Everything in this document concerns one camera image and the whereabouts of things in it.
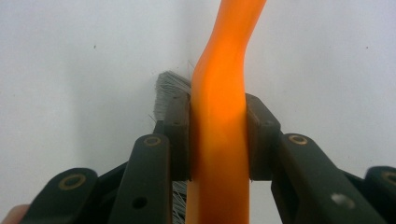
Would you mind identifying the orange brush with gray bristles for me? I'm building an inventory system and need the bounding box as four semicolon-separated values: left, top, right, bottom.
153;0;269;224

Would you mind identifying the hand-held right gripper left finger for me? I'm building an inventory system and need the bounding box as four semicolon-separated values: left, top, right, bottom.
106;92;191;224

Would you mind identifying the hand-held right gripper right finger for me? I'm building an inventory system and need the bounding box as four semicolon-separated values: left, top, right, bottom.
245;92;389;224

